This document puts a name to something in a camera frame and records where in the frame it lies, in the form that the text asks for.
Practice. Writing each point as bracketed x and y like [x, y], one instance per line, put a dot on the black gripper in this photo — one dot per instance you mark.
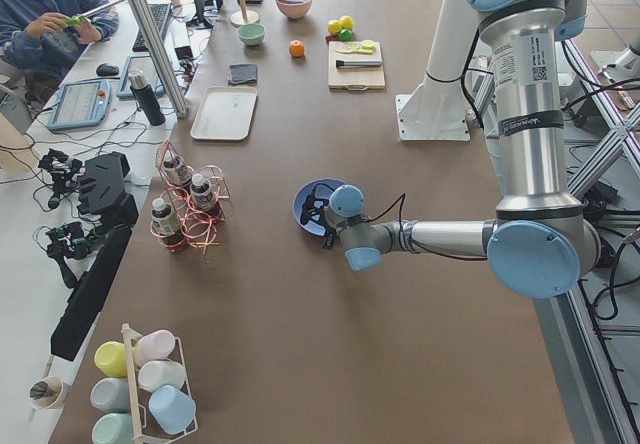
[320, 216]

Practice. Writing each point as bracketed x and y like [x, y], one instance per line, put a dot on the blue plate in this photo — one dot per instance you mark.
[326, 186]

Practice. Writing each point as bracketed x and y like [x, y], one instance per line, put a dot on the orange fruit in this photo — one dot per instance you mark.
[297, 48]

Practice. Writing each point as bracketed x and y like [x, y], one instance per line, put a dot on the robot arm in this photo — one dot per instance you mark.
[539, 244]

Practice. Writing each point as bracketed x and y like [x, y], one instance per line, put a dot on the tea bottle lower left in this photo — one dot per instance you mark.
[203, 197]

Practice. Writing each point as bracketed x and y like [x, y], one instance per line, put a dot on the tea bottle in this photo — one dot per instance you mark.
[177, 173]
[166, 225]
[203, 197]

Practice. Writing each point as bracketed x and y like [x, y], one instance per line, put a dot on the cream rabbit tray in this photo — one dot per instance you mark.
[224, 114]

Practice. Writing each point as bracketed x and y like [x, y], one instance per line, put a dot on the tea bottle top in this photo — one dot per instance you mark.
[177, 173]

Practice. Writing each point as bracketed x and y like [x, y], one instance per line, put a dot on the tea bottle lower right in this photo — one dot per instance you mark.
[166, 225]

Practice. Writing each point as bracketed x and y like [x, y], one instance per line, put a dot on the steel muddler black tip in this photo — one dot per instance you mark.
[357, 64]

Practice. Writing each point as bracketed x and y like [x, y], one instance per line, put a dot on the wooden cutting board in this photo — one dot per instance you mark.
[357, 79]

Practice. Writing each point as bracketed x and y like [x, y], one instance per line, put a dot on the grey folded cloth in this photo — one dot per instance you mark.
[244, 73]

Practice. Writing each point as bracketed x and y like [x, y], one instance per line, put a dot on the lemon half lower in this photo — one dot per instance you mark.
[354, 46]

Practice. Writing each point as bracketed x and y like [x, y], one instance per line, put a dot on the lemon half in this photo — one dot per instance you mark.
[368, 46]
[354, 46]

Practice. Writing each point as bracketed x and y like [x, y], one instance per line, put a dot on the yellow plastic knife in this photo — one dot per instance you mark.
[344, 50]

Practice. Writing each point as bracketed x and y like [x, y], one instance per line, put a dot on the lemon half upper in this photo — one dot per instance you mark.
[368, 46]

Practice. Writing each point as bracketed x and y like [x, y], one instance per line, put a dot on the green lime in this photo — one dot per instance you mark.
[345, 35]

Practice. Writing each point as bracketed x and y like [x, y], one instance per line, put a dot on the yellow lemon lower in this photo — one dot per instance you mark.
[334, 27]

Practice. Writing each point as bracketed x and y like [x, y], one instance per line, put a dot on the yellow lemon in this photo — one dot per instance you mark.
[346, 22]
[334, 27]

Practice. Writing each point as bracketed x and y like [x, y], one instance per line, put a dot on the green bowl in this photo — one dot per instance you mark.
[251, 34]

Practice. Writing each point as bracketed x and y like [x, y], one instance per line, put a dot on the yellow lemon upper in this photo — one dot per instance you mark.
[346, 22]

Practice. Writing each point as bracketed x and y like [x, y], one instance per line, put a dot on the pink bowl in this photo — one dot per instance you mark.
[294, 9]

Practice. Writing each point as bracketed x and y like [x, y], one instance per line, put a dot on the wooden stand base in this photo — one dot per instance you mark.
[244, 16]

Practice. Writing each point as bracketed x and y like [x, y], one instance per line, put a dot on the black water bottle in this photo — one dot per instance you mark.
[145, 97]

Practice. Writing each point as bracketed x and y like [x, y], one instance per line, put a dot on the teach pendant far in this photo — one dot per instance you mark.
[143, 63]

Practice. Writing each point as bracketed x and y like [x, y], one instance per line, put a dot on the teach pendant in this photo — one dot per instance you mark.
[143, 63]
[80, 104]

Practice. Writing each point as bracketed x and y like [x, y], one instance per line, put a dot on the cup rack with cups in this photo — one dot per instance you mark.
[144, 395]

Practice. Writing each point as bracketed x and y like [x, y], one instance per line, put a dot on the teach pendant near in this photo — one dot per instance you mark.
[80, 104]

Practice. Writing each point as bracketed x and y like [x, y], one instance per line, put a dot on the paper cup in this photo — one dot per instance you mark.
[49, 393]

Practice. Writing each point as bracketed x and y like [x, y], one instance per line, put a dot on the seated person blue hoodie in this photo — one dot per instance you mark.
[38, 39]

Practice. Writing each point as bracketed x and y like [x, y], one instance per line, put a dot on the copper wire bottle rack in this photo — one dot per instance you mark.
[200, 229]

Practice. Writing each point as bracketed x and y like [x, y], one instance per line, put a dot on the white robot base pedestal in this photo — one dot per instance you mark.
[436, 109]

